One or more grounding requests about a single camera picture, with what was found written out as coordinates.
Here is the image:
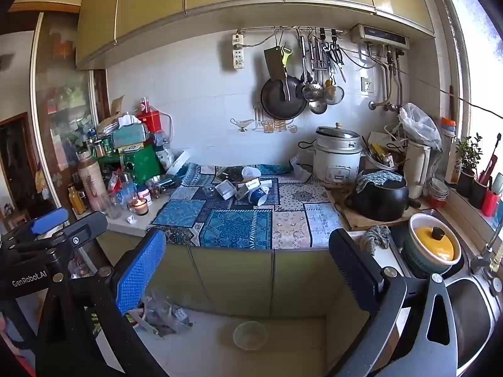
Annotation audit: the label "yellow pot lid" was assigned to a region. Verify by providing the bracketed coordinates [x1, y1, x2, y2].
[415, 226, 456, 262]

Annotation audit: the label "teal pot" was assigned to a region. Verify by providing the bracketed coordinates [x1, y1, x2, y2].
[401, 213, 465, 276]

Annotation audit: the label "kitchen scissors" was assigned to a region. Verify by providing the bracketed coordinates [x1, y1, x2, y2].
[326, 41, 344, 66]

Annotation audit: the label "clear glass jar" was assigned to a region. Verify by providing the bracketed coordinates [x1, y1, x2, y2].
[104, 194, 123, 221]

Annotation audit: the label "steel sink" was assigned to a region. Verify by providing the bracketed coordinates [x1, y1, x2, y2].
[393, 208, 503, 370]

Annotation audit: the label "teal knitted cloth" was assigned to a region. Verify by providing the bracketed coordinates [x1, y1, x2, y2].
[356, 170, 405, 197]

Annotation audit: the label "mesh strainer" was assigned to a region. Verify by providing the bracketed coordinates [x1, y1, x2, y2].
[325, 82, 345, 106]

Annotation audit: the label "steel faucet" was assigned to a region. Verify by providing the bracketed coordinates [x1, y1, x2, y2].
[471, 220, 503, 274]

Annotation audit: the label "green box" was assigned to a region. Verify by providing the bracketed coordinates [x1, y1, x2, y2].
[120, 145, 164, 185]

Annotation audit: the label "white rice cooker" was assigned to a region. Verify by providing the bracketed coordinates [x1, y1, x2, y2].
[312, 123, 363, 188]

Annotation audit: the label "wooden cutting board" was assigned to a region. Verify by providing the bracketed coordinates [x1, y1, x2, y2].
[325, 188, 423, 232]

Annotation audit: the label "blue patchwork mat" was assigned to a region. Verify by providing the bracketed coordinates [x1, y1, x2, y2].
[150, 163, 347, 250]

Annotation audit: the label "dish rack with utensils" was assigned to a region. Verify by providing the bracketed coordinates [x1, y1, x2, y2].
[362, 131, 407, 171]

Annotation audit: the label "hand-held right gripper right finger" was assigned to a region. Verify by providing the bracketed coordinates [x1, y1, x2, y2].
[328, 228, 472, 377]

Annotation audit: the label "metal wall pipes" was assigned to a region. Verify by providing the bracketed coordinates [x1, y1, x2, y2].
[368, 49, 406, 113]

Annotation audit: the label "black frying pan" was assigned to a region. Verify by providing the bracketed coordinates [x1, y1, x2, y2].
[260, 75, 308, 120]

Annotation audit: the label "thin white plastic bag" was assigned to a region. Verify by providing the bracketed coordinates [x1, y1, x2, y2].
[290, 156, 315, 183]

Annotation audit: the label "tall plastic bottle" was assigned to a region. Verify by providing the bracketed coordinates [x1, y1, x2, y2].
[439, 117, 457, 183]

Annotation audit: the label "white trash bin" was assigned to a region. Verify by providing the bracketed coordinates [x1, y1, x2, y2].
[233, 321, 269, 351]

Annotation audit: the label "potted plant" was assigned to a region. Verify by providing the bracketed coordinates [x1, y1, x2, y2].
[455, 134, 484, 199]

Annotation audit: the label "black cooking pot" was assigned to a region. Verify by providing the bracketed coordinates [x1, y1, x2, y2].
[345, 169, 410, 222]

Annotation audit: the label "metal utensil rail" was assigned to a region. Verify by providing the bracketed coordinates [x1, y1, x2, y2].
[240, 26, 347, 34]

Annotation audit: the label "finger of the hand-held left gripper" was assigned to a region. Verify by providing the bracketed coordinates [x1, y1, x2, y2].
[2, 208, 70, 246]
[37, 211, 108, 258]

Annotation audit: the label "blue and white cup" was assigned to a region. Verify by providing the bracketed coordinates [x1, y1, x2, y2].
[247, 188, 270, 207]

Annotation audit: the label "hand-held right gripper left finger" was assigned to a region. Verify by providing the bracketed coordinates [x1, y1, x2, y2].
[37, 228, 168, 377]

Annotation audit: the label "trash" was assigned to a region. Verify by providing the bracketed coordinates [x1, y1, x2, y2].
[236, 178, 274, 201]

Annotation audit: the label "steel cleaver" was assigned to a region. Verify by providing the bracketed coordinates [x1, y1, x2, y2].
[263, 46, 290, 101]

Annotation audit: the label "steel slotted ladle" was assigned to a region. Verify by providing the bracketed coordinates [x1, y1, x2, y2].
[300, 35, 325, 103]

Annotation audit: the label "beige patterned canister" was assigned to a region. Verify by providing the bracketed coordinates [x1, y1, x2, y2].
[78, 160, 107, 205]

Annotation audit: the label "red tin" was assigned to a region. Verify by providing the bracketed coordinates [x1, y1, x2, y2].
[137, 98, 163, 134]

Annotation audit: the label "white kettle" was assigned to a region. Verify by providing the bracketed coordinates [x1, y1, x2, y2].
[405, 141, 431, 199]

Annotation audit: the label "clear plastic bag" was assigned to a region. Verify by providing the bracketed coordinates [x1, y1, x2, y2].
[130, 287, 194, 337]

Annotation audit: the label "grey rag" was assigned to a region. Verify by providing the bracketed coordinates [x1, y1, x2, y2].
[359, 226, 392, 252]

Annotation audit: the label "white tray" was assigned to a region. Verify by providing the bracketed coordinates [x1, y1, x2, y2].
[165, 149, 194, 177]

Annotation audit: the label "white water heater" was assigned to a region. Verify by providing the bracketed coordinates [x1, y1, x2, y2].
[350, 24, 410, 50]

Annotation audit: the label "open white box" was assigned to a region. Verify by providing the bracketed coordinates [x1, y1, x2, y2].
[215, 181, 238, 201]

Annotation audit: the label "stacked bowls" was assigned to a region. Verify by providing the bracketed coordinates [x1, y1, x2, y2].
[428, 178, 450, 209]

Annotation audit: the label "amber bottle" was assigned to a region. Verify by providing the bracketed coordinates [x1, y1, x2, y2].
[68, 186, 88, 216]

